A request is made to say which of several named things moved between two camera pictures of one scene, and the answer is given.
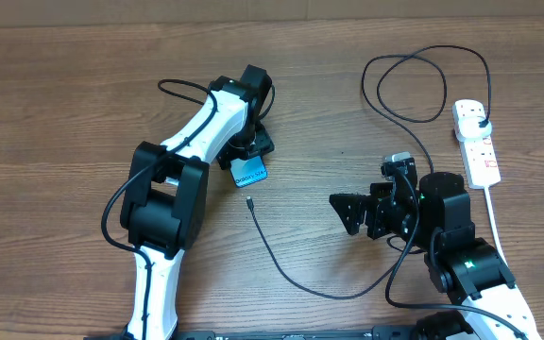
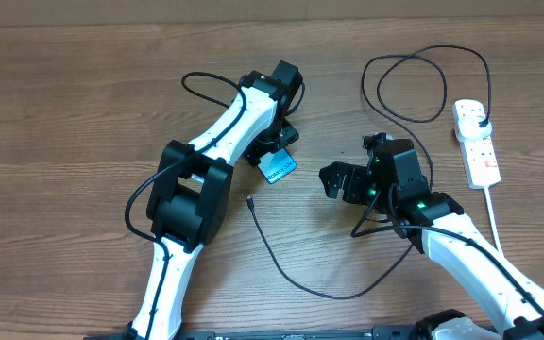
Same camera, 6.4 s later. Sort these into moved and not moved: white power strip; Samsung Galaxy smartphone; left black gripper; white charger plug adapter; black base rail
Moved: Samsung Galaxy smartphone; left black gripper
Not moved: black base rail; white power strip; white charger plug adapter
